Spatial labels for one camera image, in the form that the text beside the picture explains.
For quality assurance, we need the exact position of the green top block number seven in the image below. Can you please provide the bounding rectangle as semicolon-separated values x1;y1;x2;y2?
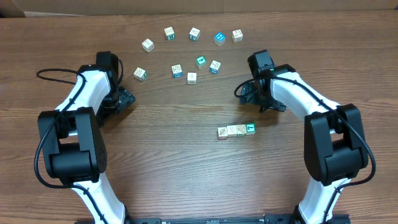
246;123;256;135

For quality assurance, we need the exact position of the wooden block green R side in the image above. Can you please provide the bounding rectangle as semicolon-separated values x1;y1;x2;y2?
236;124;247;136

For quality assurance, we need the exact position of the wooden block turtle drawing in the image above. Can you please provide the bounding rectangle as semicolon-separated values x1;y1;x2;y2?
227;125;238;138

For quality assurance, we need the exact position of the wooden block red side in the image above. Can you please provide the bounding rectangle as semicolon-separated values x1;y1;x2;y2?
217;126;228;140

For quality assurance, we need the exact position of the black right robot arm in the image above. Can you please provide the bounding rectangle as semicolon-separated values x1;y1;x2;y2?
234;50;376;223

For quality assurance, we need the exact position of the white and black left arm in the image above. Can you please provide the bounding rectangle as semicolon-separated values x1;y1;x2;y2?
34;51;136;223

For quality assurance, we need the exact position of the wooden block green side left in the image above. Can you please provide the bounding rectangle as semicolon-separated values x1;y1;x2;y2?
134;67;147;82

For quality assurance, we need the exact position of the wooden block anchor drawing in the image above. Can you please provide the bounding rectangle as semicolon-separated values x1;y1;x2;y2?
209;60;221;74

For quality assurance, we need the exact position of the wooden block animal drawing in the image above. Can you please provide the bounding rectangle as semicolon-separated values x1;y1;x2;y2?
232;29;243;42

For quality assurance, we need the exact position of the blue top wooden block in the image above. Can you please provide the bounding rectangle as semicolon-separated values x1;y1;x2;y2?
214;32;226;46

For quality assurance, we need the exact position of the plain wooden block far left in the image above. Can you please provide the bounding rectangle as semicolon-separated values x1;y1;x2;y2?
142;39;154;52

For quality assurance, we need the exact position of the plain wooden block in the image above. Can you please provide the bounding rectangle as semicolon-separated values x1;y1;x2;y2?
187;72;197;85
142;39;154;52

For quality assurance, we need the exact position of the plain wooden block centre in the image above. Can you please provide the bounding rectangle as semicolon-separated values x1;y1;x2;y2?
187;72;197;85

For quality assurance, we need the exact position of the wooden block blue side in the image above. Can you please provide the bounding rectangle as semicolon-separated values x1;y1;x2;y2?
172;64;183;78

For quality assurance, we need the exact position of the wooden block green side top row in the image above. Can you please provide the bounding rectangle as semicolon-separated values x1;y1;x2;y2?
189;27;200;42

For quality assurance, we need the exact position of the wooden block green H side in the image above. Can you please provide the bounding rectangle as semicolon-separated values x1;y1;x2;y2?
164;27;175;40

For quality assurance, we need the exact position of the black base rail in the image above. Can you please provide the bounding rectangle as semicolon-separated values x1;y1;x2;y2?
74;213;351;224

